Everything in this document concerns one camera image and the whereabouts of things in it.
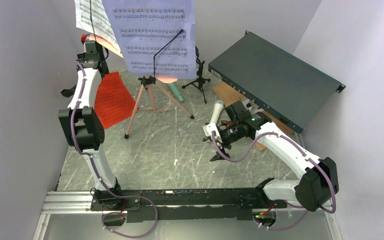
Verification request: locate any wooden board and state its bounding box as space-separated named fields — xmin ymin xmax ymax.
xmin=212 ymin=82 xmax=294 ymax=155

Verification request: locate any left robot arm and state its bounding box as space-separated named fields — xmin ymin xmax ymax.
xmin=58 ymin=40 xmax=124 ymax=210

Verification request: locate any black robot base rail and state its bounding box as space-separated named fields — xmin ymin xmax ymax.
xmin=90 ymin=187 xmax=286 ymax=223

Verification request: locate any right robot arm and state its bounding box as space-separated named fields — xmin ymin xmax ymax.
xmin=202 ymin=100 xmax=339 ymax=214

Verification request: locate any green condenser microphone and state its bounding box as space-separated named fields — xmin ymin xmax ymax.
xmin=166 ymin=82 xmax=184 ymax=103

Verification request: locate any metal clamp bracket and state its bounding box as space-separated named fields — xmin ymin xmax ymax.
xmin=241 ymin=99 xmax=255 ymax=112

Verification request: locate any copper pipe fitting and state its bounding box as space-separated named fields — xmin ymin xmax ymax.
xmin=219 ymin=120 xmax=237 ymax=129

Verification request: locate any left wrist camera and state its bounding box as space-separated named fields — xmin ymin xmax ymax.
xmin=80 ymin=34 xmax=96 ymax=45

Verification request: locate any pink music stand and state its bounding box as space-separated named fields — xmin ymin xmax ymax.
xmin=90 ymin=33 xmax=196 ymax=140

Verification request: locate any black round-base mic stand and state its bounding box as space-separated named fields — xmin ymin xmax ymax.
xmin=60 ymin=85 xmax=77 ymax=98

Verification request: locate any red sheet music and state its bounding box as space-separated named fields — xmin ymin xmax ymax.
xmin=93 ymin=72 xmax=136 ymax=129

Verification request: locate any white sheet music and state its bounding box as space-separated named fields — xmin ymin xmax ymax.
xmin=74 ymin=0 xmax=121 ymax=53

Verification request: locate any black tripod mic stand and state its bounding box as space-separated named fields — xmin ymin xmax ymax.
xmin=181 ymin=46 xmax=211 ymax=104

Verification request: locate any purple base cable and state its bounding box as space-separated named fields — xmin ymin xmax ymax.
xmin=101 ymin=197 xmax=159 ymax=239

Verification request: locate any dark rack audio unit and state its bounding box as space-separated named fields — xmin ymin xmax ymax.
xmin=208 ymin=31 xmax=346 ymax=134

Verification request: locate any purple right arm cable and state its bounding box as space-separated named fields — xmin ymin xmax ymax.
xmin=210 ymin=130 xmax=338 ymax=232

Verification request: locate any white handheld microphone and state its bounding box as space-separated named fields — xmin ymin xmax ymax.
xmin=209 ymin=99 xmax=224 ymax=124

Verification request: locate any purple sheet paper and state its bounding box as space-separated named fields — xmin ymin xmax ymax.
xmin=102 ymin=0 xmax=197 ymax=79

